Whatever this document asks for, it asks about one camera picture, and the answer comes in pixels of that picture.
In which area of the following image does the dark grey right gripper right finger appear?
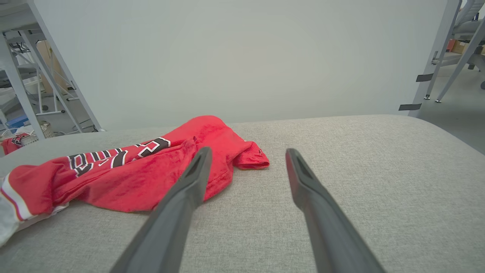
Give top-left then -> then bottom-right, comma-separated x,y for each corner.
285,148 -> 385,273

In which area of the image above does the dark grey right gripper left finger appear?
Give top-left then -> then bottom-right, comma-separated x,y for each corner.
110,147 -> 213,273

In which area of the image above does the grey office chair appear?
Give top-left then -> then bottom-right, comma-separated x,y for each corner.
451,0 -> 485,89

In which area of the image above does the grey metal panel stand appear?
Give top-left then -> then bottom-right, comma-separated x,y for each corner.
399,0 -> 485,118

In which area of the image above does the white partition panel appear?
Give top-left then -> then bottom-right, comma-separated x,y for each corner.
33,0 -> 449,131

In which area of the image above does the blue plastic box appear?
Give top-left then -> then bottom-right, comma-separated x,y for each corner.
5,115 -> 30,129

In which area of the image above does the red cloth with black print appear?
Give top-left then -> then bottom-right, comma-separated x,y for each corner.
1,133 -> 30,155

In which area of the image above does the red jersey with black lettering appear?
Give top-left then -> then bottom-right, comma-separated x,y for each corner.
0,115 -> 270,247

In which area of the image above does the wire mesh laundry basket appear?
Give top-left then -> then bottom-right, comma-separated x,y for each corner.
20,121 -> 55,146

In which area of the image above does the brown cardboard box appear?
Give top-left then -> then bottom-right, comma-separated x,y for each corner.
452,40 -> 470,55

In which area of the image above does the grey metal rack frame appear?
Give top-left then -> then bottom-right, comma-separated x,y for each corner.
0,0 -> 103,140

